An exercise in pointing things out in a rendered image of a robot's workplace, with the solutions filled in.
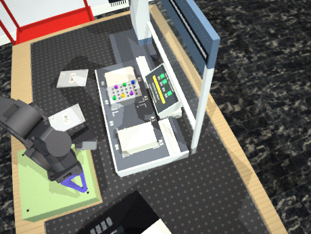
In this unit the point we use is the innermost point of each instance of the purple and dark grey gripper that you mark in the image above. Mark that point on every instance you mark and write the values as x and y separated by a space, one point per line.
64 176

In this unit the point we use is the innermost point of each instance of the white rectangular block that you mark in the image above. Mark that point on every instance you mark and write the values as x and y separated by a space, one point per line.
137 138

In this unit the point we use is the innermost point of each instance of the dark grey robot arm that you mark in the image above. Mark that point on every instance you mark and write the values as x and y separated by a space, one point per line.
27 123

